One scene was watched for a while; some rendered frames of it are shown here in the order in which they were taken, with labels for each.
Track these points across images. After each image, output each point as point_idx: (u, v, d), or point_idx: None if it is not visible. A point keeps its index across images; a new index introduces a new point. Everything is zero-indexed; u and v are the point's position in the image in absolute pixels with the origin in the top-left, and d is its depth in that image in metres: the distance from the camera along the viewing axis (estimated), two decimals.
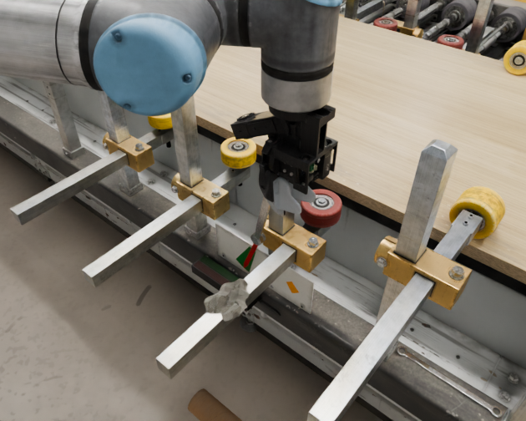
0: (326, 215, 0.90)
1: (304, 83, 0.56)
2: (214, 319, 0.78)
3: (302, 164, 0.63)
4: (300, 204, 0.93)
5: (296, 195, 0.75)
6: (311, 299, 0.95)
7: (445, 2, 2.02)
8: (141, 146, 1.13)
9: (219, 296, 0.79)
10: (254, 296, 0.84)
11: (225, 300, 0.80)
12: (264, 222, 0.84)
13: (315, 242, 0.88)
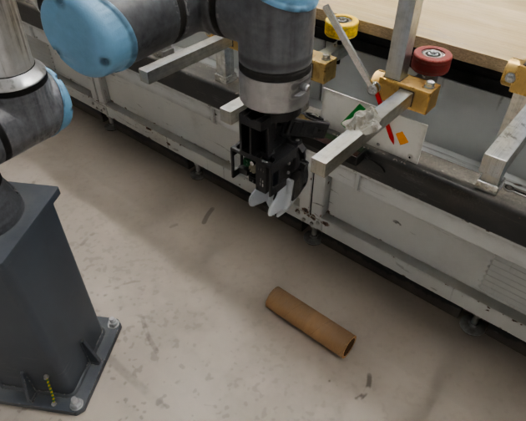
0: (440, 61, 0.98)
1: (239, 70, 0.59)
2: (355, 134, 0.86)
3: (235, 147, 0.66)
4: (413, 56, 1.01)
5: (279, 205, 0.73)
6: (422, 146, 1.03)
7: None
8: None
9: (357, 115, 0.87)
10: (382, 124, 0.92)
11: (361, 120, 0.88)
12: (351, 45, 0.97)
13: (432, 83, 0.96)
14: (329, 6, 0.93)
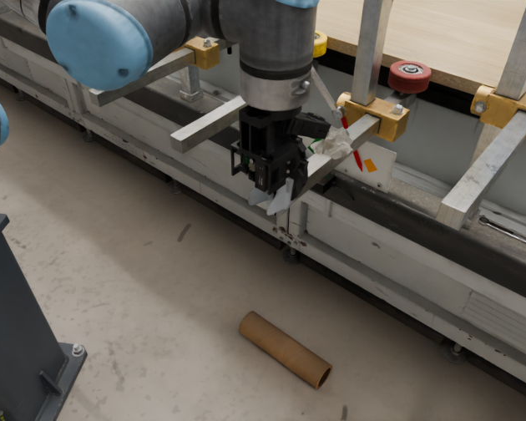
0: (417, 78, 0.93)
1: (240, 67, 0.59)
2: (323, 158, 0.81)
3: (235, 144, 0.66)
4: (390, 72, 0.96)
5: (278, 205, 0.73)
6: (391, 174, 0.96)
7: None
8: (209, 42, 1.13)
9: (326, 138, 0.82)
10: (355, 146, 0.87)
11: (331, 143, 0.83)
12: (311, 68, 0.89)
13: (400, 109, 0.89)
14: None
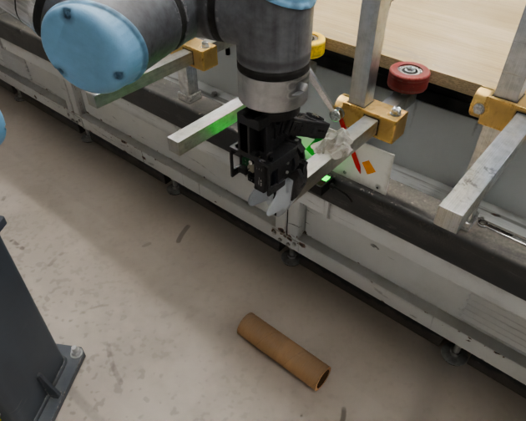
0: (417, 78, 0.93)
1: (237, 69, 0.59)
2: (323, 158, 0.81)
3: (234, 146, 0.66)
4: (389, 73, 0.96)
5: (278, 205, 0.73)
6: (389, 176, 0.95)
7: None
8: (207, 43, 1.13)
9: (326, 138, 0.82)
10: (355, 146, 0.87)
11: (331, 143, 0.83)
12: (310, 69, 0.89)
13: (398, 110, 0.89)
14: None
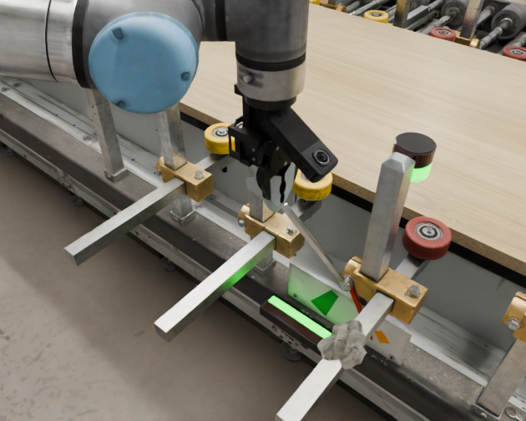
0: (437, 246, 0.82)
1: None
2: (332, 367, 0.70)
3: None
4: (405, 234, 0.85)
5: None
6: (405, 352, 0.85)
7: (493, 8, 1.92)
8: (201, 174, 1.02)
9: (336, 340, 0.71)
10: (367, 337, 0.76)
11: (341, 344, 0.72)
12: (316, 244, 0.78)
13: (417, 291, 0.78)
14: (287, 205, 0.74)
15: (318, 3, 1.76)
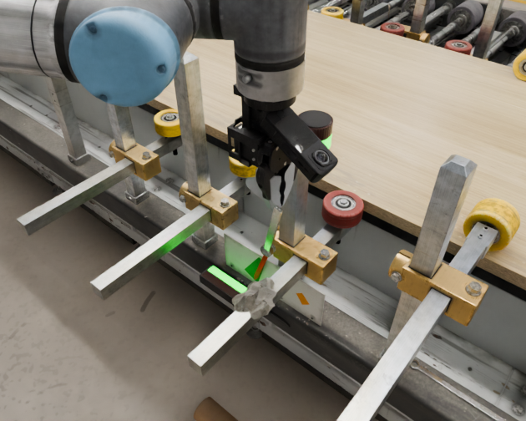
0: (348, 215, 0.91)
1: None
2: (243, 317, 0.79)
3: None
4: (322, 205, 0.94)
5: None
6: (322, 311, 0.94)
7: (451, 6, 2.01)
8: (148, 154, 1.11)
9: (247, 294, 0.81)
10: (280, 294, 0.85)
11: (253, 298, 0.81)
12: (275, 234, 0.83)
13: (326, 255, 0.87)
14: (281, 212, 0.75)
15: None
